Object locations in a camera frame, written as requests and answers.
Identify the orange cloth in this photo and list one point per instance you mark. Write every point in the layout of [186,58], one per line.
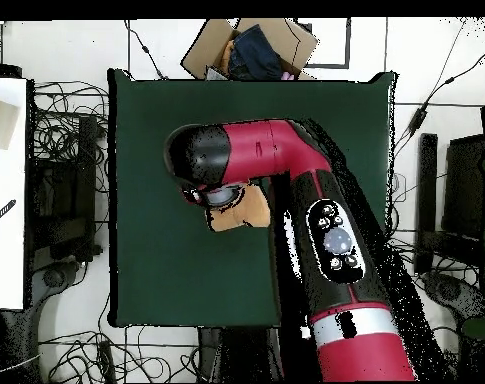
[227,54]

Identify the white desk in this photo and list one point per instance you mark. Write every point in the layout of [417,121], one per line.
[6,240]

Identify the small pink item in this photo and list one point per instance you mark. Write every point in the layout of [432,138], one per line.
[288,76]

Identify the black stand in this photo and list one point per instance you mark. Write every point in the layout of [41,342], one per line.
[428,180]
[86,160]

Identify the dark blue jeans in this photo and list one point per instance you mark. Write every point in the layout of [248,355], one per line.
[254,52]

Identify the black striped tool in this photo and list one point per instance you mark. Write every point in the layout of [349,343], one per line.
[2,212]

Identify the black stand base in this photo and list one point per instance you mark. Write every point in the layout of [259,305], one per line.
[450,290]
[54,276]

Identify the tan terry towel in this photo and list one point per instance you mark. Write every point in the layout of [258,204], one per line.
[250,212]

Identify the dark green table cloth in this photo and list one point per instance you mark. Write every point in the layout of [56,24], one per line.
[166,260]

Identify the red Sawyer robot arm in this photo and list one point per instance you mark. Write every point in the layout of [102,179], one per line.
[274,148]

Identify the brown cardboard box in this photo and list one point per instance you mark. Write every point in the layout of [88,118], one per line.
[202,52]

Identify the black power strip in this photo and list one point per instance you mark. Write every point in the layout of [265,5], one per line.
[106,360]

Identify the beige box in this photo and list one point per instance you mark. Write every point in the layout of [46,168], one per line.
[0,124]

